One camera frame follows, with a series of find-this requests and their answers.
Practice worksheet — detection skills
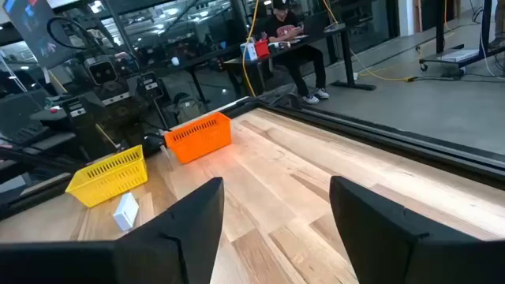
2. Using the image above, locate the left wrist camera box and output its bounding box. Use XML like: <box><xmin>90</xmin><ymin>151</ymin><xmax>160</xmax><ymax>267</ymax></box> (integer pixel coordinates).
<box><xmin>83</xmin><ymin>54</ymin><xmax>118</xmax><ymax>86</ymax></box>

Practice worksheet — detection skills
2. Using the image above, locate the white rectangular box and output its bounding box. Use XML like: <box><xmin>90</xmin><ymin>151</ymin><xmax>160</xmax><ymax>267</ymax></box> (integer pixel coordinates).
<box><xmin>112</xmin><ymin>192</ymin><xmax>140</xmax><ymax>232</ymax></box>

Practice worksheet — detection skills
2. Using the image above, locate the black left camera cable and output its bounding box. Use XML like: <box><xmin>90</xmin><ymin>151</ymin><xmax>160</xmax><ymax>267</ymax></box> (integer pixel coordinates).
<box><xmin>46</xmin><ymin>15</ymin><xmax>98</xmax><ymax>54</ymax></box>

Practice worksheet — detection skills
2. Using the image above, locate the orange plastic basket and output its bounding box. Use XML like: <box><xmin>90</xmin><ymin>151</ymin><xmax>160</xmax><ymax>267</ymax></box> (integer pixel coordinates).
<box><xmin>163</xmin><ymin>111</ymin><xmax>233</xmax><ymax>165</ymax></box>

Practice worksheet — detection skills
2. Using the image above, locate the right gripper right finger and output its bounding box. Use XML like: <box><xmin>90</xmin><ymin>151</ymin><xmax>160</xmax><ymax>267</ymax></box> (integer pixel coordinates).
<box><xmin>329</xmin><ymin>175</ymin><xmax>484</xmax><ymax>284</ymax></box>

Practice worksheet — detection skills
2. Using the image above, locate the blue white box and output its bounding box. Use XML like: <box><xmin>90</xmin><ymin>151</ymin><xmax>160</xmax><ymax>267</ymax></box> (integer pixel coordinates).
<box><xmin>239</xmin><ymin>41</ymin><xmax>258</xmax><ymax>62</ymax></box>

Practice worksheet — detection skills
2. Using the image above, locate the grey backpack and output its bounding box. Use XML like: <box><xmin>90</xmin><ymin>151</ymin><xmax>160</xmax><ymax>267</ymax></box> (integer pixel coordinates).
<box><xmin>172</xmin><ymin>92</ymin><xmax>207</xmax><ymax>124</ymax></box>

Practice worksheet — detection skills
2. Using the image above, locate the dark banner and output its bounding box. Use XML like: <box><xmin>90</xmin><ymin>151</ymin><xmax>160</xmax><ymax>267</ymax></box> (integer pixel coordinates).
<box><xmin>2</xmin><ymin>0</ymin><xmax>76</xmax><ymax>70</ymax></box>

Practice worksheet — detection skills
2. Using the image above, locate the yellow hanging cable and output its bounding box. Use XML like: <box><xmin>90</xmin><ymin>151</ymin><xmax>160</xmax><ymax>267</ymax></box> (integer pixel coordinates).
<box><xmin>241</xmin><ymin>0</ymin><xmax>261</xmax><ymax>98</ymax></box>

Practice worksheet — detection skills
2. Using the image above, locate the yellow floor cable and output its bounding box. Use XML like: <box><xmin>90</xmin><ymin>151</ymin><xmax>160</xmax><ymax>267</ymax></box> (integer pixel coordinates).
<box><xmin>322</xmin><ymin>0</ymin><xmax>415</xmax><ymax>83</ymax></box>

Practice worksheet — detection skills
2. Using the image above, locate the black desk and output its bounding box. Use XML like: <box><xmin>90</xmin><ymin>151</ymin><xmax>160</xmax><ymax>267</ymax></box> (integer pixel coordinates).
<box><xmin>223</xmin><ymin>21</ymin><xmax>378</xmax><ymax>98</ymax></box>

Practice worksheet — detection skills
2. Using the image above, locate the black rolling stand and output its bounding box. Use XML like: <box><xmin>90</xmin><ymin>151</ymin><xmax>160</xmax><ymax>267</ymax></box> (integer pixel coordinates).
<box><xmin>417</xmin><ymin>0</ymin><xmax>505</xmax><ymax>78</ymax></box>

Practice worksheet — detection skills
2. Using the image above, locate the red box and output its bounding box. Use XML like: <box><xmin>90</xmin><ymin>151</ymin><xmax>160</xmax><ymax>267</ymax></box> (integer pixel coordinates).
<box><xmin>254</xmin><ymin>38</ymin><xmax>271</xmax><ymax>59</ymax></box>

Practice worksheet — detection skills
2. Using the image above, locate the pair of sneakers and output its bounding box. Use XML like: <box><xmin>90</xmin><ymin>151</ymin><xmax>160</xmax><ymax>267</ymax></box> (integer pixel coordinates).
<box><xmin>262</xmin><ymin>0</ymin><xmax>331</xmax><ymax>106</ymax></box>

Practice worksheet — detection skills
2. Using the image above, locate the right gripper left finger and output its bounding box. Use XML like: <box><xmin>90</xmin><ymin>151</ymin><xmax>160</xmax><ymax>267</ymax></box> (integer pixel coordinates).
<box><xmin>113</xmin><ymin>177</ymin><xmax>225</xmax><ymax>284</ymax></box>

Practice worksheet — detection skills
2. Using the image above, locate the yellow plastic basket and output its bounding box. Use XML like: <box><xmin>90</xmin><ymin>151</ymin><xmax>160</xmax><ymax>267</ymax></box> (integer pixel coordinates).
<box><xmin>65</xmin><ymin>144</ymin><xmax>149</xmax><ymax>209</ymax></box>

